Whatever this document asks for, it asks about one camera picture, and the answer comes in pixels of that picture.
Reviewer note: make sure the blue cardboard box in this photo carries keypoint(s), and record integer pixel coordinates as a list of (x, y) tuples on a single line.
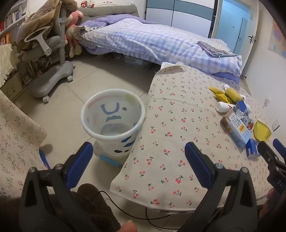
[(252, 148)]

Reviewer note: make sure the white and brown milk carton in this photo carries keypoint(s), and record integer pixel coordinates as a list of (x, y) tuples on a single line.
[(235, 129)]

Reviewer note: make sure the row of books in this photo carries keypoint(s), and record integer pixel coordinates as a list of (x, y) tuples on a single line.
[(11, 17)]

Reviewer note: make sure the white framed doorway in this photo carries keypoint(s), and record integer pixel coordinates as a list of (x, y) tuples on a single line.
[(234, 20)]

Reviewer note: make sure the red plush toy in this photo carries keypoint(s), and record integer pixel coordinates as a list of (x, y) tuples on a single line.
[(84, 3)]

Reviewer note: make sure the floral print cloth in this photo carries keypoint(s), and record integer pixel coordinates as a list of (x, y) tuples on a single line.
[(15, 142)]

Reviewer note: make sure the grey framed wall socket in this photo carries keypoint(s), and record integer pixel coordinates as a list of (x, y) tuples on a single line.
[(276, 125)]

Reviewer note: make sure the pink plush toy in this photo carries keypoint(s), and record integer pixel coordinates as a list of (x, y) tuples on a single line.
[(74, 26)]

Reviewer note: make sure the white plastic bottle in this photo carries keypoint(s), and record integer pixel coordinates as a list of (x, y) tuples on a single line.
[(223, 107)]

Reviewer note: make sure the brown fuzzy cloth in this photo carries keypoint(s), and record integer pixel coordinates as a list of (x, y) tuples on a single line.
[(93, 200)]

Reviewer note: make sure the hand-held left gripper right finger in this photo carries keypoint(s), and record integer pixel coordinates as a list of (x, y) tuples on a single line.
[(196, 165)]

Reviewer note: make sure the small crumpled tissue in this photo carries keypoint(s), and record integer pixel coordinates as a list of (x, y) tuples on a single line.
[(226, 86)]

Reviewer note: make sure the brown plush blanket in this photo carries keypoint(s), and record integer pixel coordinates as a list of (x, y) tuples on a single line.
[(40, 20)]

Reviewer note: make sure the folded striped cloth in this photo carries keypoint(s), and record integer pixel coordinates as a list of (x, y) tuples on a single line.
[(214, 49)]

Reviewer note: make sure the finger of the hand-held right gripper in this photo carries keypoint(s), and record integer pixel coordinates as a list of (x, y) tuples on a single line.
[(265, 151), (279, 145)]

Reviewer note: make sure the cherry print tablecloth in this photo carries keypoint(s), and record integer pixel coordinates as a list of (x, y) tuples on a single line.
[(178, 125)]

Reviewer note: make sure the white plush toy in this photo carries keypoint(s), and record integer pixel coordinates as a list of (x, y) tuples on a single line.
[(92, 3)]

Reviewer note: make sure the wall poster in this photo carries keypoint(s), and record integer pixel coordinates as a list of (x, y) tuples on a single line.
[(278, 41)]

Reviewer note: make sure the person's left hand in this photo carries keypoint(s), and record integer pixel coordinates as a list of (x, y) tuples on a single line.
[(127, 226)]

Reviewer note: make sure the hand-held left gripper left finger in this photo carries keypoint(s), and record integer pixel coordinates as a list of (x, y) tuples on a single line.
[(82, 160)]

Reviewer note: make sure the person's right hand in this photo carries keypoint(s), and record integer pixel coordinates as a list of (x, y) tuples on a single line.
[(268, 198)]

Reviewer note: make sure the cream knit cloth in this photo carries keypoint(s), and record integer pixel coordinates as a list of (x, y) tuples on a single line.
[(6, 60)]

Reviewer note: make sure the small blue carton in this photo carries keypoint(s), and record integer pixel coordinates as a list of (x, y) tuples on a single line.
[(241, 108)]

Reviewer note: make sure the purple blanket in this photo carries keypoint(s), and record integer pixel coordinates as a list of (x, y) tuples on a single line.
[(107, 21)]

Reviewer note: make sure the crumpled yellow wrapper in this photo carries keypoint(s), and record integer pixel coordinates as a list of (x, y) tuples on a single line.
[(217, 93)]

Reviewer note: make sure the grey desk chair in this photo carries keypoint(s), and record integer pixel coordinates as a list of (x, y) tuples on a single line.
[(51, 73)]

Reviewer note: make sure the orange print snack packet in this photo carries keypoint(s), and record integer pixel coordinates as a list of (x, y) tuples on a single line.
[(249, 123)]

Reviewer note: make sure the white wall plug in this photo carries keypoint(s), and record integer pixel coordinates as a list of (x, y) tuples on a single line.
[(267, 102)]

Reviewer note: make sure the blue pen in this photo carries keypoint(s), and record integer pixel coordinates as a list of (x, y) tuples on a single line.
[(44, 158)]

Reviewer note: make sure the blue and white wardrobe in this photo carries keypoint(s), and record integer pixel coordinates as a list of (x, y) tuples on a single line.
[(178, 15)]

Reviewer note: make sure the yellow packet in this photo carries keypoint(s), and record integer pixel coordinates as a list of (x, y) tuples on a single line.
[(262, 130)]

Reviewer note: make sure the grey headboard cushion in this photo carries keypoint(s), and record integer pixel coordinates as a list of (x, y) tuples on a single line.
[(107, 10)]

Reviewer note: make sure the white printed plastic bin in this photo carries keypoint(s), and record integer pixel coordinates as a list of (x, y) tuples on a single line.
[(125, 142)]

